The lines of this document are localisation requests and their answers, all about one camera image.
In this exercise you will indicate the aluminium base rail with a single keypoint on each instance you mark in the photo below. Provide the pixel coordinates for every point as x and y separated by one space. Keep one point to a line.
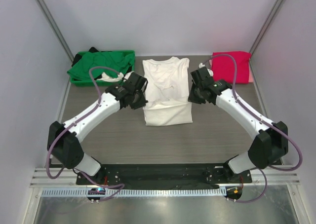
68 178

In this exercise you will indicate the green plastic bin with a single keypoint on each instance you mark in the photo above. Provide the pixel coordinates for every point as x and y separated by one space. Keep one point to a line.
85 83

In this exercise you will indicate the white t shirt with print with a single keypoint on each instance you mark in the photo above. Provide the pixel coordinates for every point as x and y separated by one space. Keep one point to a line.
167 92

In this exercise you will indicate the aluminium corner post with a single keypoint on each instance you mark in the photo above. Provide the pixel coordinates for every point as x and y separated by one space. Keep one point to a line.
50 19
267 23

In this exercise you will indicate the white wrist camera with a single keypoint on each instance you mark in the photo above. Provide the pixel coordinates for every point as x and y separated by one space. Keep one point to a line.
124 77
202 65

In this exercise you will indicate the right aluminium corner post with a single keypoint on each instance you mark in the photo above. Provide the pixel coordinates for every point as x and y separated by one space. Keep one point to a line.
267 23

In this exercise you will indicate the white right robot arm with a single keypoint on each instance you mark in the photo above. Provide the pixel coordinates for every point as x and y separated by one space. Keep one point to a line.
269 144

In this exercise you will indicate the black t shirt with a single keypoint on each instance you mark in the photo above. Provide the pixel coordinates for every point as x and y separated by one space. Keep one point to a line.
79 55

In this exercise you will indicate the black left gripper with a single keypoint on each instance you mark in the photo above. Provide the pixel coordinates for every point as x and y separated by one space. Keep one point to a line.
141 103

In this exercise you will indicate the left aluminium corner post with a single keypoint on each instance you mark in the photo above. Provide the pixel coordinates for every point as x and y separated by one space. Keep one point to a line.
50 19

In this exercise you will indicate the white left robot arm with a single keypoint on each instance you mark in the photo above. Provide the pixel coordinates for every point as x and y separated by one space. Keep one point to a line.
64 139

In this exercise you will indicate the red folded t shirt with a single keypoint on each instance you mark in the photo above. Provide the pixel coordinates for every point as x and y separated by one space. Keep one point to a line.
242 67

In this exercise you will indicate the green t shirt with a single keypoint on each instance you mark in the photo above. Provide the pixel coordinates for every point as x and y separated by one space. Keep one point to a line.
114 61

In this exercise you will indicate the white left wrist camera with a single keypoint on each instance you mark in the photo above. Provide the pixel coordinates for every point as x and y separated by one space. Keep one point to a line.
124 77

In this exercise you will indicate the white t shirt in bin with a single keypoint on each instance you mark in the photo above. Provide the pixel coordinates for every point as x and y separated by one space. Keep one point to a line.
106 78

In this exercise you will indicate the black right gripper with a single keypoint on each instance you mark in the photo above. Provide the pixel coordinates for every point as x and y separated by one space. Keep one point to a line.
191 98

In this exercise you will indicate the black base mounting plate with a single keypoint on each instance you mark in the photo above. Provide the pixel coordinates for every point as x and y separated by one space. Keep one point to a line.
190 176

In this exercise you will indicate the white slotted cable duct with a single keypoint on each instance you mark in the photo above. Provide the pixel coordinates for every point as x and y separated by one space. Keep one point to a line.
97 191

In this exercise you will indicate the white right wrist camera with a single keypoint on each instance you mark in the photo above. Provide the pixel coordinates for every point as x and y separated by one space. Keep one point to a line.
202 65

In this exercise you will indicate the pink folded t shirt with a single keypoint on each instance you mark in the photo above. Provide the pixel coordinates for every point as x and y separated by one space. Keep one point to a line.
250 73

